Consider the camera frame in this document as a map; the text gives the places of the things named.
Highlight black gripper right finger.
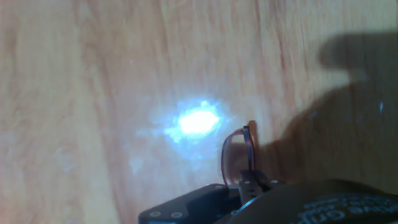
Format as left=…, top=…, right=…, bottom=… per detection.
left=253, top=170, right=285, bottom=192

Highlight brown thin-framed glasses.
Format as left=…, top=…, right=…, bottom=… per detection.
left=221, top=120, right=257, bottom=186

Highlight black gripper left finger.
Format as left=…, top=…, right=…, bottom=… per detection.
left=138, top=170, right=259, bottom=224

